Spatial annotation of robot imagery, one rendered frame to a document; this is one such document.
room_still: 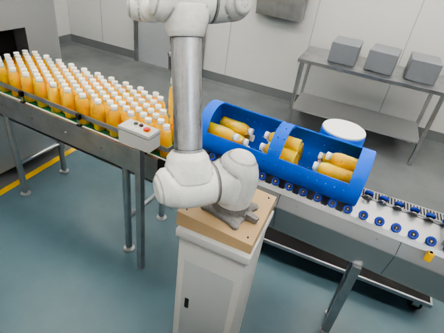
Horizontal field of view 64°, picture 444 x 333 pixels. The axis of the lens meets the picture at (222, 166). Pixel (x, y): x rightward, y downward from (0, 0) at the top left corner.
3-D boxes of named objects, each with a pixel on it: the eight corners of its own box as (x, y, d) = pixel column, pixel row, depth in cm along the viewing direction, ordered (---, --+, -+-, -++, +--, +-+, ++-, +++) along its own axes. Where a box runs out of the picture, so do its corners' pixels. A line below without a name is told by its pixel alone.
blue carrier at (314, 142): (350, 218, 168) (371, 170, 151) (193, 156, 196) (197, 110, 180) (361, 187, 189) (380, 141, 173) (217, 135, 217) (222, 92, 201)
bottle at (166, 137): (174, 157, 202) (175, 128, 192) (162, 160, 198) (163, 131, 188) (168, 150, 206) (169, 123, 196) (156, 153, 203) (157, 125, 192)
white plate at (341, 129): (363, 123, 238) (362, 125, 239) (322, 115, 241) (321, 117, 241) (369, 143, 215) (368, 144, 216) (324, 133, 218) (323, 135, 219)
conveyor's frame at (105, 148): (164, 272, 244) (168, 165, 194) (3, 186, 297) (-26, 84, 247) (199, 231, 281) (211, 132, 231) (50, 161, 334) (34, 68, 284)
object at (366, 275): (423, 318, 238) (433, 305, 230) (221, 236, 279) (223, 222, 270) (419, 265, 279) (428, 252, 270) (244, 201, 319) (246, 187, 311)
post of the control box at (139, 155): (141, 270, 243) (139, 146, 188) (137, 267, 244) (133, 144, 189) (145, 266, 246) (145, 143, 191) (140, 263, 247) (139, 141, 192)
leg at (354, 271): (328, 337, 218) (362, 271, 183) (318, 333, 220) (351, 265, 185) (330, 330, 223) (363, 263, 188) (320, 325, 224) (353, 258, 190)
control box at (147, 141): (148, 154, 183) (148, 136, 177) (118, 141, 189) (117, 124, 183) (160, 146, 190) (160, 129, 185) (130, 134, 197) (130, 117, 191)
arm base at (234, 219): (244, 236, 134) (247, 226, 131) (198, 207, 142) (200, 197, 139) (267, 212, 147) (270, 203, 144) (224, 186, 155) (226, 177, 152)
